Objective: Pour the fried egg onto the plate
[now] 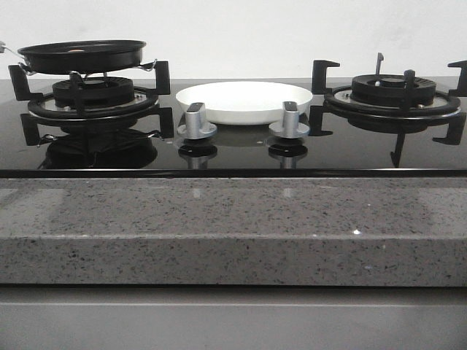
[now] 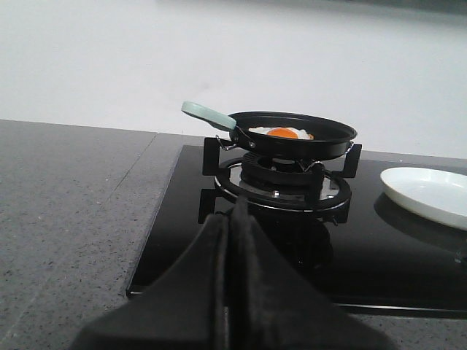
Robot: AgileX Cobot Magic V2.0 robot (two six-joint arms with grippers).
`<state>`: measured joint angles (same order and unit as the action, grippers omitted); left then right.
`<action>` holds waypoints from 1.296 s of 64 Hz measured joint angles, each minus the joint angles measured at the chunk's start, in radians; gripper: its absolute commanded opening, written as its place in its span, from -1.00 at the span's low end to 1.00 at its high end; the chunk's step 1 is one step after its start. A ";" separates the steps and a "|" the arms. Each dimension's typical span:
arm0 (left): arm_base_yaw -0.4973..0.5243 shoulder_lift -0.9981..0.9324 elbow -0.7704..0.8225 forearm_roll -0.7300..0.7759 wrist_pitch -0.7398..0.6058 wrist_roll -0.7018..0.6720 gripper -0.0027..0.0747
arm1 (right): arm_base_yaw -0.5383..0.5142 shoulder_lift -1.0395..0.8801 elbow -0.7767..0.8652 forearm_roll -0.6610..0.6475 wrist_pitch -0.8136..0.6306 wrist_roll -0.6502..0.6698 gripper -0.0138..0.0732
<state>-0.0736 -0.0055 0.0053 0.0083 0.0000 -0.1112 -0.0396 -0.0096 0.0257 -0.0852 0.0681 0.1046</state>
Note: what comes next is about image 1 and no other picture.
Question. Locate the black pan support right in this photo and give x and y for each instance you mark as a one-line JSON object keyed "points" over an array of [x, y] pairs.
{"points": [[445, 109]]}

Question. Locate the silver stove knob right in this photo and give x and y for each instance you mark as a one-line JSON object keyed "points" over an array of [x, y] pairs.
{"points": [[289, 127]]}

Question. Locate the black glass cooktop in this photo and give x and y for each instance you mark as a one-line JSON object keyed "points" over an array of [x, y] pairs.
{"points": [[149, 147]]}

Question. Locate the black pan support left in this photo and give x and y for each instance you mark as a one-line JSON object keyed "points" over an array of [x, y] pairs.
{"points": [[84, 122]]}

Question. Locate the black gas burner right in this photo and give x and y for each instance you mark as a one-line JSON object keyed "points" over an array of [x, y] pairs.
{"points": [[388, 90]]}

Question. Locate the black pan support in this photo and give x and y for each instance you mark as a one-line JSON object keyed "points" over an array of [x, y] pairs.
{"points": [[84, 122], [445, 109]]}

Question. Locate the wire pan trivet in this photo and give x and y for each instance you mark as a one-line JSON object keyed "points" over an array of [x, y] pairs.
{"points": [[29, 71]]}

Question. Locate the silver stove knob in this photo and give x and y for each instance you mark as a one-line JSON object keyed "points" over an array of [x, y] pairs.
{"points": [[196, 125], [289, 127]]}

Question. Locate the black gas burner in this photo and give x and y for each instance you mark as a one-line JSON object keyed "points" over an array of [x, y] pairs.
{"points": [[388, 90], [96, 92]]}

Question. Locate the white plate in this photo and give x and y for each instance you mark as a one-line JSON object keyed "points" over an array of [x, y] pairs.
{"points": [[244, 102]]}

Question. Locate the black gas burner left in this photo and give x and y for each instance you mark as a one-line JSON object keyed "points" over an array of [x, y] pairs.
{"points": [[96, 92]]}

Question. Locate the silver stove knob left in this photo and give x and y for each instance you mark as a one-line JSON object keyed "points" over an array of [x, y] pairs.
{"points": [[196, 125]]}

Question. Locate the black frying pan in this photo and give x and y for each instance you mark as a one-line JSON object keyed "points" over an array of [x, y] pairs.
{"points": [[97, 53]]}

